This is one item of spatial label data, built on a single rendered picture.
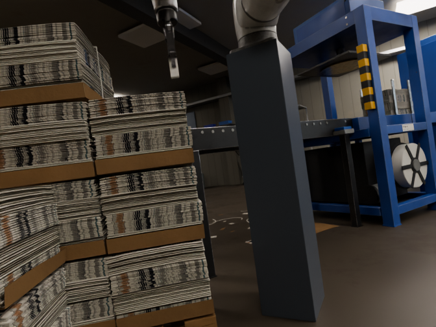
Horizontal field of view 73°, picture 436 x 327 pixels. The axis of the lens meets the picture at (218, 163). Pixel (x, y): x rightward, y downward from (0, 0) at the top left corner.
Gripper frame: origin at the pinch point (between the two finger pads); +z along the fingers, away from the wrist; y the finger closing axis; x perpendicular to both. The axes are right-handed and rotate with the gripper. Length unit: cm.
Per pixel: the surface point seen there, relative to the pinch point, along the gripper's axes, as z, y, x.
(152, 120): 21.1, 17.9, -9.2
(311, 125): 19, -81, 89
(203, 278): 70, 19, -1
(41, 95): 10.4, 18.1, -39.1
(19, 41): -5.9, 17.4, -43.1
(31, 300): 60, 39, -38
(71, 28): -8.0, 18.1, -28.6
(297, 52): -51, -139, 114
